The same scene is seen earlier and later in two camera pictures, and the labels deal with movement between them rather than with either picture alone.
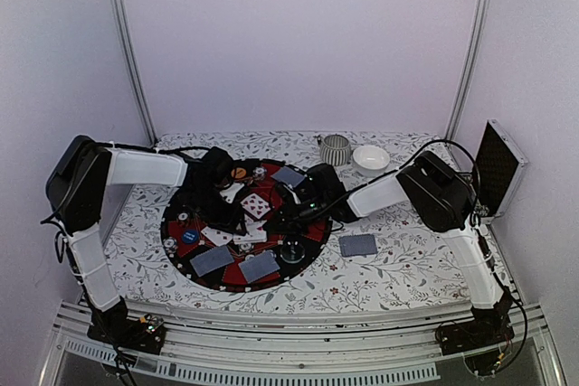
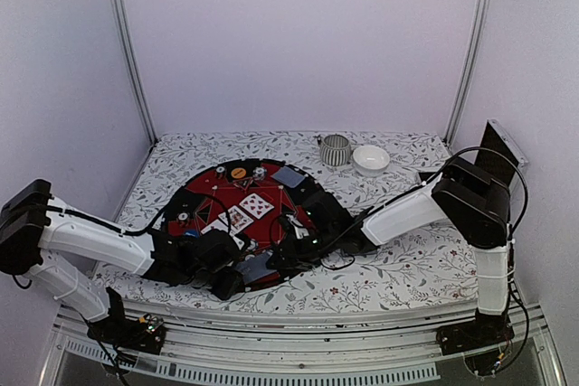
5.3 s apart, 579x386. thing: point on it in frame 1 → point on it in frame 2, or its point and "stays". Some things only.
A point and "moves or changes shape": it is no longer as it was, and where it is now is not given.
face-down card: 289,176 stays
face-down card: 259,266 stays
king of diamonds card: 255,232 moves or changes shape
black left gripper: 230,222 → 227,290
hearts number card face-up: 256,205 stays
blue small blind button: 190,236 stays
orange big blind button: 240,173 stays
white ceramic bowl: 371,161 stays
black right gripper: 292,222 → 293,259
